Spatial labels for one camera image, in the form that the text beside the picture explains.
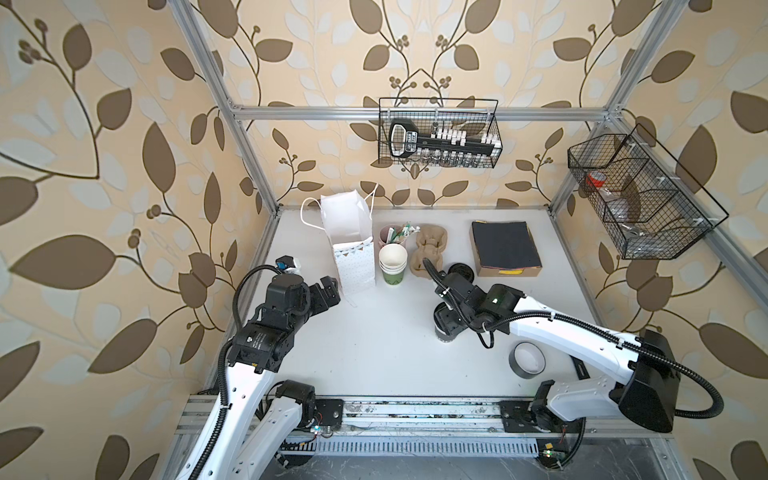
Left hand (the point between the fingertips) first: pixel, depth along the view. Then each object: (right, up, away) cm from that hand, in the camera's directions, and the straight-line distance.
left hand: (324, 285), depth 72 cm
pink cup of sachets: (+16, +13, +16) cm, 26 cm away
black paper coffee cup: (+31, -17, +12) cm, 37 cm away
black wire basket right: (+81, +19, +1) cm, 83 cm away
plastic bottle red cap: (+78, +29, +16) cm, 85 cm away
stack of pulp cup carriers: (+30, +9, +31) cm, 44 cm away
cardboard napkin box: (+47, 0, +26) cm, 54 cm away
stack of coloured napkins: (+57, +9, +31) cm, 65 cm away
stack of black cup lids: (+40, +1, +26) cm, 48 cm away
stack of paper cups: (+16, +5, +22) cm, 28 cm away
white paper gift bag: (+1, +18, +29) cm, 34 cm away
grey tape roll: (+55, -23, +12) cm, 61 cm away
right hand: (+32, -10, +6) cm, 34 cm away
